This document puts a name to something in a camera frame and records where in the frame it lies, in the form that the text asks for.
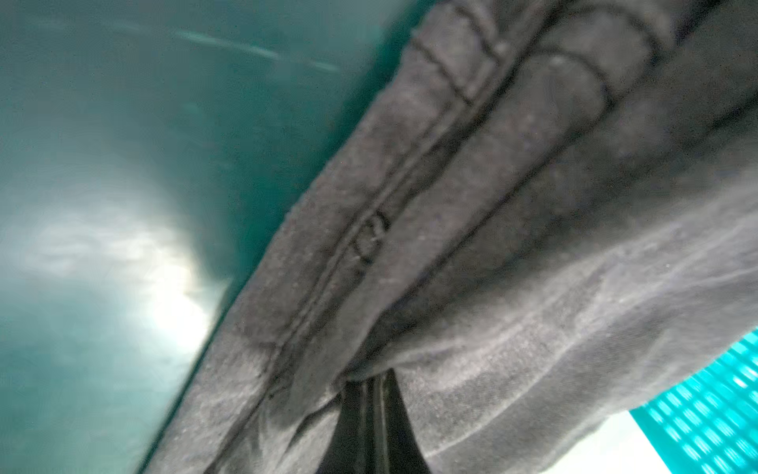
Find teal plastic basket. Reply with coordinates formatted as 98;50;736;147
631;331;758;474

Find dark grey long pants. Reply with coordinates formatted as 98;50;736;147
145;1;757;473

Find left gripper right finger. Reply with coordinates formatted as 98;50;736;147
374;371;430;474

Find green table mat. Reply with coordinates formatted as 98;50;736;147
1;1;430;473

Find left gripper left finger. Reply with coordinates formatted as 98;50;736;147
317;381;375;474

